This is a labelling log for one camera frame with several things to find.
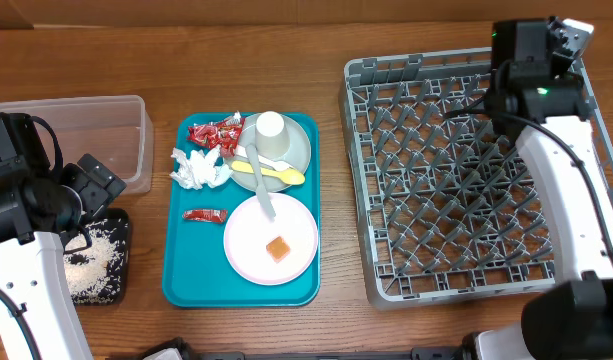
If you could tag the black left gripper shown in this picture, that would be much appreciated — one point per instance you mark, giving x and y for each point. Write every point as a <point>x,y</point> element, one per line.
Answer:
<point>98,193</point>

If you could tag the white napkin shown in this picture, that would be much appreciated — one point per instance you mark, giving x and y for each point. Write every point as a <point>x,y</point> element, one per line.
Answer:
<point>200,169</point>

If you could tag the small red wrapper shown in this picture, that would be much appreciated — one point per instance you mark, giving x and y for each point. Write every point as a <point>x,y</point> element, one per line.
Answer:
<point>217,216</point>

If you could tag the large red snack wrapper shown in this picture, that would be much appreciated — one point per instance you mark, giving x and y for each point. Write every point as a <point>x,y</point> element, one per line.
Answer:
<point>224,134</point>

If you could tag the pink plate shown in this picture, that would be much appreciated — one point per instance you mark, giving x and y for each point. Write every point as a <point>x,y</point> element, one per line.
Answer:
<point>248,230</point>

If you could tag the orange food cube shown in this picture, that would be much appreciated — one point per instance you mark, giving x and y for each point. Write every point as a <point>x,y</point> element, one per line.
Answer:
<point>278,249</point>

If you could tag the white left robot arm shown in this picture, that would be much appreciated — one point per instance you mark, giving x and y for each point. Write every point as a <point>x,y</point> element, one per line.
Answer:
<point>44,204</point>

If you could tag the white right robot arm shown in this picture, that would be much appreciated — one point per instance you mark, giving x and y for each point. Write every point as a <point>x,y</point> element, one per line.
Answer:
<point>538,102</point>

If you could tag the black food waste tray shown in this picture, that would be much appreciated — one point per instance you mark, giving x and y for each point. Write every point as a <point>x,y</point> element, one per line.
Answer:
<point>116,250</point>

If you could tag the grey dishwasher rack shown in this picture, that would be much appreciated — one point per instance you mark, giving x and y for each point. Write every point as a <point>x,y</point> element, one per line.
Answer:
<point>446,209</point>

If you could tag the clear plastic bin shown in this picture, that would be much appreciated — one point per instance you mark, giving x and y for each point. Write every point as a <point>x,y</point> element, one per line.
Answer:
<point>116,130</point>

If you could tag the pile of white rice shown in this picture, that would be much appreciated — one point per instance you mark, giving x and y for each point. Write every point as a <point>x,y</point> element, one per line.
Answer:
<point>91,265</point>

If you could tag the teal plastic tray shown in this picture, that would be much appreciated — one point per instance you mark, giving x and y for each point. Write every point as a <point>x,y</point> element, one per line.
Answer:
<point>196,272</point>

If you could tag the grey plastic knife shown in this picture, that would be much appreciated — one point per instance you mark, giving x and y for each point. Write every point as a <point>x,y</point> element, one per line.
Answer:
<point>261,191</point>

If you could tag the white paper cup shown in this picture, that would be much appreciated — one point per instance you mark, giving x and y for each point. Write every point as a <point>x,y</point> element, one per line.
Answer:
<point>271,134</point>

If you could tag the grey plate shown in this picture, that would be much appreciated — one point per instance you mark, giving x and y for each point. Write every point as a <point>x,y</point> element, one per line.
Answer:
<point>292,146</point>

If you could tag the yellow plastic spoon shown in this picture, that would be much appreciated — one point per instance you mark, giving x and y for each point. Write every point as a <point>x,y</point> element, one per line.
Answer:
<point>289,176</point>

